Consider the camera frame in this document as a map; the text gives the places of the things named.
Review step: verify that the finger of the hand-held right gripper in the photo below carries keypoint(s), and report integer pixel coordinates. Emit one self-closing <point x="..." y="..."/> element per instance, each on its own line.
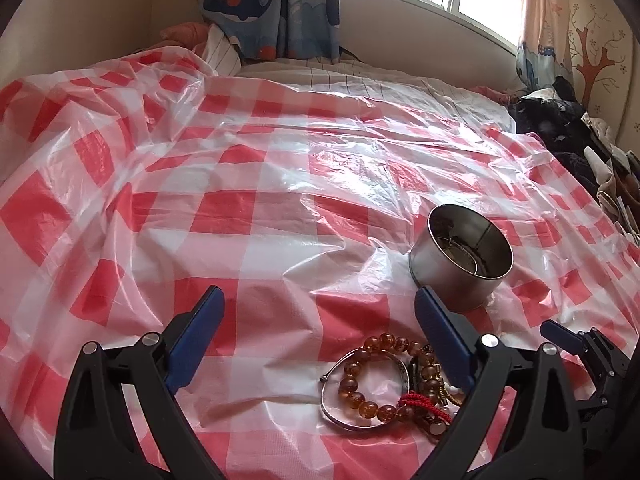
<point x="552" y="331"/>

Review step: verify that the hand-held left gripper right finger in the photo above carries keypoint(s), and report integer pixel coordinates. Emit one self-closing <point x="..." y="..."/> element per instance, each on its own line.
<point x="445" y="335"/>

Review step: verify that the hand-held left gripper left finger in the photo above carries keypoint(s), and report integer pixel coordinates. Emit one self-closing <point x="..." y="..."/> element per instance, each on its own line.
<point x="200" y="330"/>

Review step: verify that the round metal tin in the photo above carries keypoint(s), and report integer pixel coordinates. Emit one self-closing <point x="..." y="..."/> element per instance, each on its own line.
<point x="450" y="280"/>

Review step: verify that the silver bangle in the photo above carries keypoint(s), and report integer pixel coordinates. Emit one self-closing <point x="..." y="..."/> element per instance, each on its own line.
<point x="330" y="410"/>

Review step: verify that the red checked plastic sheet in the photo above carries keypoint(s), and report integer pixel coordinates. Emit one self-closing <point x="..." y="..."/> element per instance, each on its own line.
<point x="250" y="185"/>

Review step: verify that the pile of dark clothes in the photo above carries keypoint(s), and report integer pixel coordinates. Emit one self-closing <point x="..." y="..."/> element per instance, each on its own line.
<point x="555" y="125"/>

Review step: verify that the striped white bedsheet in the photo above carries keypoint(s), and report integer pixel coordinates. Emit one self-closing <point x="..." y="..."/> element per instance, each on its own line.
<point x="310" y="72"/>

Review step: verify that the orange cloth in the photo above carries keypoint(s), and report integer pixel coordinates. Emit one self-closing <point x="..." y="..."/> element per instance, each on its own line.
<point x="182" y="32"/>

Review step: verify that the pink curtain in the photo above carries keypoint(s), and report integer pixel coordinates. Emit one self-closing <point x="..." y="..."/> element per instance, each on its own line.
<point x="542" y="10"/>

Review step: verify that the whale print curtain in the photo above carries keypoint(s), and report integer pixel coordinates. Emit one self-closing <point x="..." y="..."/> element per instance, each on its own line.
<point x="260" y="5"/>

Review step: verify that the tree wall sticker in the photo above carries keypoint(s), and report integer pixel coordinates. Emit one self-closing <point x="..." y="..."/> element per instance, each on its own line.
<point x="595" y="65"/>

